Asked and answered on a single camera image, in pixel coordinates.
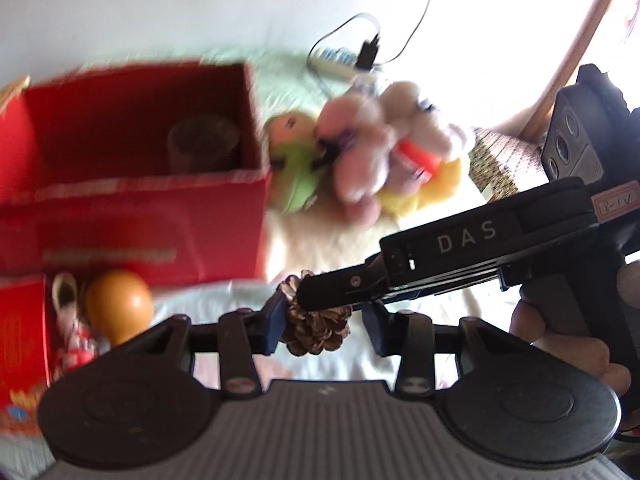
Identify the green bean plush toy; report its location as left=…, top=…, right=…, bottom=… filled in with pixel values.
left=265, top=110, right=326, bottom=214

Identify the yellow plush toy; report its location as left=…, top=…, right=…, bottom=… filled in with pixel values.
left=378, top=156, right=469, bottom=218

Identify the pink plush dog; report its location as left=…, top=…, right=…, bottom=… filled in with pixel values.
left=316, top=81, right=475, bottom=226

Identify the brown tape roll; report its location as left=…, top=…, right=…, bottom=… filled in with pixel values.
left=167, top=115, right=240, bottom=174

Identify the wooden curved chair frame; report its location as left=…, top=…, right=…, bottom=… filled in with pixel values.
left=518, top=0, right=612, bottom=141

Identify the large red cardboard box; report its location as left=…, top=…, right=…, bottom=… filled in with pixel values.
left=1, top=62, right=270, bottom=285

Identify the brown pine cone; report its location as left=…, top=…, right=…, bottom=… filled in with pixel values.
left=278, top=271, right=352, bottom=356

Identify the small red gift box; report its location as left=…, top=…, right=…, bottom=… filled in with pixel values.
left=1, top=275, right=52, bottom=436

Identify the white power strip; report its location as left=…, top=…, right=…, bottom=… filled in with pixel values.
left=307, top=48, right=364, bottom=81

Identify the right hand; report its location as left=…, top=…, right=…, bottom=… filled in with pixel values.
left=508, top=263, right=640, bottom=396

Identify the black charger with cable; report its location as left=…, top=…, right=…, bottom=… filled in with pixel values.
left=305, top=0, right=444, bottom=74

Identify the patterned cushion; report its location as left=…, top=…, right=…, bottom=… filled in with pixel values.
left=470, top=129, right=549, bottom=202

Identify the orange gourd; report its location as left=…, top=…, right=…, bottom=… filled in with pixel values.
left=84, top=270, right=154, bottom=347

